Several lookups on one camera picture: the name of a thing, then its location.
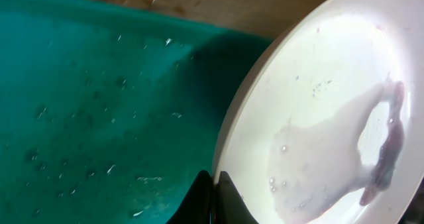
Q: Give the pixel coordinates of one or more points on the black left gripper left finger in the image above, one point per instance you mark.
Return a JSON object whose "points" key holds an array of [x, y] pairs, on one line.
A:
{"points": [[196, 205]]}

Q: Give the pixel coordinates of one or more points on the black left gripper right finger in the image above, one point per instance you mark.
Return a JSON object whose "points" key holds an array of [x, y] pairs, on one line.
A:
{"points": [[229, 206]]}

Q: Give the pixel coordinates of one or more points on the pink plastic plate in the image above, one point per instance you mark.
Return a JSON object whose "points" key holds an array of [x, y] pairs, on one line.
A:
{"points": [[327, 126]]}

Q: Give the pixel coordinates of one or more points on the teal plastic tray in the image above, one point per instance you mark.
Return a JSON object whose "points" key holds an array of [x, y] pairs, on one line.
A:
{"points": [[109, 113]]}

